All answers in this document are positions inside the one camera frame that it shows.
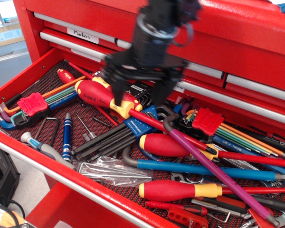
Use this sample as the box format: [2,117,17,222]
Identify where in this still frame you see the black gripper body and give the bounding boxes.
[103,14,188,82]

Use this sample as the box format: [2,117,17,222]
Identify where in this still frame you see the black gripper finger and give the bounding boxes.
[110,76,126,106]
[152,79,178,105]

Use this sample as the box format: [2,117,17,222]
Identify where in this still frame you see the violet Allen key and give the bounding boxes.
[163,114,280,227]

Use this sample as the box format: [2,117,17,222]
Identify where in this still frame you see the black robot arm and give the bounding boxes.
[104,0,201,105]

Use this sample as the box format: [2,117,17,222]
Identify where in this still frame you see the black torx key set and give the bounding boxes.
[106,76,171,107]

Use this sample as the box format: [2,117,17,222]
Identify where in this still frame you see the right rainbow hex key set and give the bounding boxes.
[178,108,285,158]

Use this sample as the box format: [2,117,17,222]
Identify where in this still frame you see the rainbow hex key set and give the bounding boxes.
[178,108,285,158]
[0,71,101,130]

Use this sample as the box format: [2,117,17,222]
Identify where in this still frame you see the small black hex key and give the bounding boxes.
[46,117,60,146]

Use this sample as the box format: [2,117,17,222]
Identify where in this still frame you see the blue Allen key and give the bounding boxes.
[122,146,285,181]

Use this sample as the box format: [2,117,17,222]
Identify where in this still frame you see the left rainbow hex key set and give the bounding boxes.
[0,71,101,130]

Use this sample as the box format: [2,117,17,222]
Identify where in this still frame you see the large red yellow screwdriver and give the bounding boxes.
[74,79,215,154]

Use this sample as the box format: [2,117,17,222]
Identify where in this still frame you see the black hex set blue holder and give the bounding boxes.
[71,105,164,162]

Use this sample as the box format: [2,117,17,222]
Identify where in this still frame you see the slim red yellow screwdriver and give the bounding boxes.
[57,68,119,126]

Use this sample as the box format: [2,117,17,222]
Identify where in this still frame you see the middle red yellow screwdriver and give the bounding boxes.
[139,133,285,167]

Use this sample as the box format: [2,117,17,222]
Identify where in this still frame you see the clear plastic bag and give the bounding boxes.
[77,156,153,187]

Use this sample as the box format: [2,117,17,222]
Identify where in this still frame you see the red tool chest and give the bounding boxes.
[0,0,285,228]

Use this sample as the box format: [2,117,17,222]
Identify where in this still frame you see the grey blue precision screwdriver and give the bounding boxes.
[20,132,76,170]

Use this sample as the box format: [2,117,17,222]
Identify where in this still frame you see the lower red yellow screwdriver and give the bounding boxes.
[139,180,285,201]

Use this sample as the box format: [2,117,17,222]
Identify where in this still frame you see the small red black screwdriver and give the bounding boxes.
[145,200,208,216]

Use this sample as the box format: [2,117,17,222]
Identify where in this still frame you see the red bit holder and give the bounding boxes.
[168,207,209,228]

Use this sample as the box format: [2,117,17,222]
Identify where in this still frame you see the black box on floor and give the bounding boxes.
[0,149,20,207]

